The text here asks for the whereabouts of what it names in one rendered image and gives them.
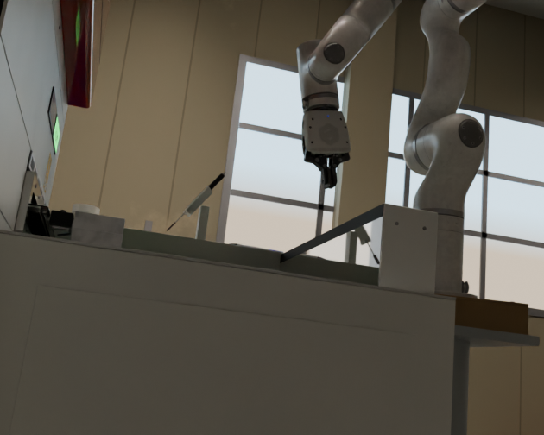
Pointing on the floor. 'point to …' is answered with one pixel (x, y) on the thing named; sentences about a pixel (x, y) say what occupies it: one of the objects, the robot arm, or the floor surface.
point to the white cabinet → (202, 349)
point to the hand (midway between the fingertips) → (329, 179)
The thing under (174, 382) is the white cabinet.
